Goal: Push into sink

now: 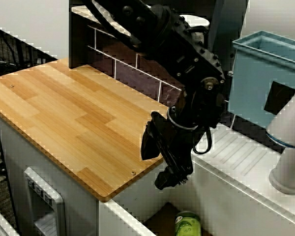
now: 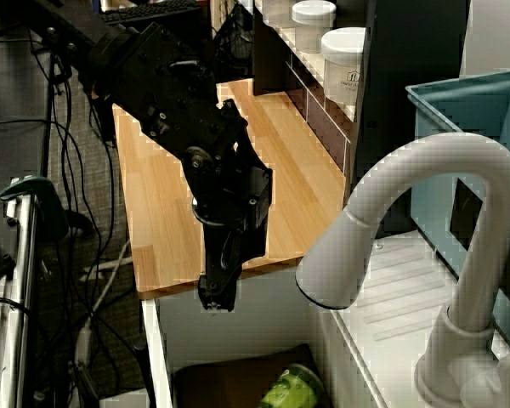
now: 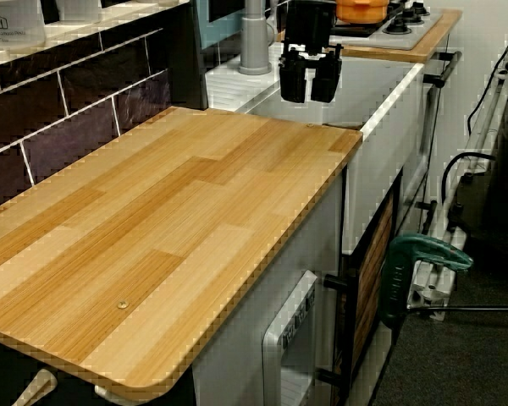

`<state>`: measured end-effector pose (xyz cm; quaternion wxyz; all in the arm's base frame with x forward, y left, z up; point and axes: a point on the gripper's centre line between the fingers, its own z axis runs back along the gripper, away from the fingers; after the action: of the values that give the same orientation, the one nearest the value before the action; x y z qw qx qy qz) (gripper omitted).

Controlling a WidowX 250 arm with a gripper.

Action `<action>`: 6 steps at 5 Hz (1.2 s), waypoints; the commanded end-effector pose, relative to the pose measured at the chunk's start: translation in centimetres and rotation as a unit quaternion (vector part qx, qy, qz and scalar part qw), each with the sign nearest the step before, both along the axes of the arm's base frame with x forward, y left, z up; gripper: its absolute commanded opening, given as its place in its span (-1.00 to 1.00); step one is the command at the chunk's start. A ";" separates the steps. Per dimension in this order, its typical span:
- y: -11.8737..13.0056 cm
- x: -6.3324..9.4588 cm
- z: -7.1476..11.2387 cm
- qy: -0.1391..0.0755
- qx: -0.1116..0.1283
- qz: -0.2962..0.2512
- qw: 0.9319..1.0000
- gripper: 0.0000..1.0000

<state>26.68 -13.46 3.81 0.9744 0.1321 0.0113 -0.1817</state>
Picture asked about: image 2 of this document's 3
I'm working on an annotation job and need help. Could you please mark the white toy faucet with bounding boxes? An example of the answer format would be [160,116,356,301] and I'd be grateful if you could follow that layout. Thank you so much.
[295,132,510,408]

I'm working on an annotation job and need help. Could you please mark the dark tile backsplash panel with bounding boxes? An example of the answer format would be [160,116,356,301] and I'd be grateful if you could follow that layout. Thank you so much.
[284,57,352,175]

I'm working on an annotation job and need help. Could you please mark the black wire mesh basket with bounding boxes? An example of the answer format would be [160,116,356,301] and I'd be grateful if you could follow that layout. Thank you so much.
[212,0,256,82]

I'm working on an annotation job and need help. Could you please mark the thin black cable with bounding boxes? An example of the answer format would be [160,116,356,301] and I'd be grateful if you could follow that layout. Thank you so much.
[46,54,120,277]

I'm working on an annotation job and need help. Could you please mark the aluminium frame rail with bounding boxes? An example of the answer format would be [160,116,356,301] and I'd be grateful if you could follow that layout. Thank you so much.
[0,182,42,408]

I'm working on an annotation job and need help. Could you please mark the plain white lidded jar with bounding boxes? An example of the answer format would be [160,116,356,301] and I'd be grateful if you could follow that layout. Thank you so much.
[291,0,337,54]

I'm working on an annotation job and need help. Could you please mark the dark shelf frame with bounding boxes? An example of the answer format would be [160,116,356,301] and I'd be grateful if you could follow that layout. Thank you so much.
[252,0,471,233]

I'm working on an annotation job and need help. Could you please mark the green clamp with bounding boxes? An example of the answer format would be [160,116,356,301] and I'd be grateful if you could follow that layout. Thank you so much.
[0,175,69,239]

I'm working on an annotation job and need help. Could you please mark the green can with grey lid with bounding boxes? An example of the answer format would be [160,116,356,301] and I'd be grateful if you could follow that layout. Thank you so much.
[258,363,326,408]

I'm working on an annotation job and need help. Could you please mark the blue plastic bin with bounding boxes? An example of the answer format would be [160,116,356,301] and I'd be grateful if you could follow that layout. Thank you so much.
[405,70,510,354]

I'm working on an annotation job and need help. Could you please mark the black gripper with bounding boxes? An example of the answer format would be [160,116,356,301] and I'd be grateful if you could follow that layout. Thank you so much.
[193,210,269,314]

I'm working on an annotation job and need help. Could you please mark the white cable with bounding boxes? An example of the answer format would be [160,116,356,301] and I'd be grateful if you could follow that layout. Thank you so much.
[74,240,133,383]

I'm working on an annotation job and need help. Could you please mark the white lidded jar with print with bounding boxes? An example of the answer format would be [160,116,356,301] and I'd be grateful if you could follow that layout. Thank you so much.
[320,27,366,101]

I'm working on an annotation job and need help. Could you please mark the wooden countertop board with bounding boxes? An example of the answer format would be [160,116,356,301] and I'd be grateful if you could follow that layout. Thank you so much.
[112,78,348,301]

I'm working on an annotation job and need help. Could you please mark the black computer keyboard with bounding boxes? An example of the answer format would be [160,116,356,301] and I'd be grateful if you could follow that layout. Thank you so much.
[99,2,205,25]

